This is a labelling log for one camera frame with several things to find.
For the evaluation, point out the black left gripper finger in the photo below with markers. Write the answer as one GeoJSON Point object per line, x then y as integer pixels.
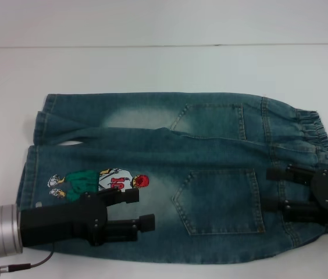
{"type": "Point", "coordinates": [123, 196]}
{"type": "Point", "coordinates": [129, 228]}

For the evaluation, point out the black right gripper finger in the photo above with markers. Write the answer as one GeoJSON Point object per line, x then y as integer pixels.
{"type": "Point", "coordinates": [295, 174]}
{"type": "Point", "coordinates": [297, 210]}

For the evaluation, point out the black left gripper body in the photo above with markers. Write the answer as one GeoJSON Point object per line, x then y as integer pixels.
{"type": "Point", "coordinates": [62, 221]}

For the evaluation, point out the blue denim shorts with print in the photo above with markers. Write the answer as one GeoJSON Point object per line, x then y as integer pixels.
{"type": "Point", "coordinates": [210, 151]}

